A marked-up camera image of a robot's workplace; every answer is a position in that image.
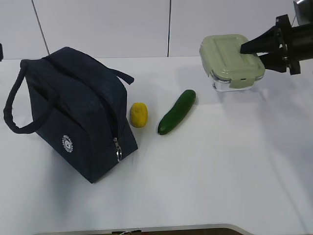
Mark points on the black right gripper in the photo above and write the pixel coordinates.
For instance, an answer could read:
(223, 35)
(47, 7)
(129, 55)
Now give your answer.
(269, 42)

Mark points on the green cucumber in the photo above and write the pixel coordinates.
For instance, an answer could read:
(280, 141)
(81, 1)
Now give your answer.
(177, 113)

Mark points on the yellow lemon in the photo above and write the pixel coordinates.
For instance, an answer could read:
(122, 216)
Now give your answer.
(138, 115)

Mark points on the navy blue lunch bag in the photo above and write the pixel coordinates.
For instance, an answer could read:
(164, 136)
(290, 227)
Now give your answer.
(79, 107)

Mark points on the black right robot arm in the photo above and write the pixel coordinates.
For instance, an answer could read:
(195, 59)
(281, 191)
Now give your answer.
(302, 42)

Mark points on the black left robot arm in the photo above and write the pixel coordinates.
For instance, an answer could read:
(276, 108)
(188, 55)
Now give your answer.
(1, 53)

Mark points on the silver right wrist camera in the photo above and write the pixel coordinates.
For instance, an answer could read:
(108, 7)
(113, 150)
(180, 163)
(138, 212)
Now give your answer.
(304, 11)

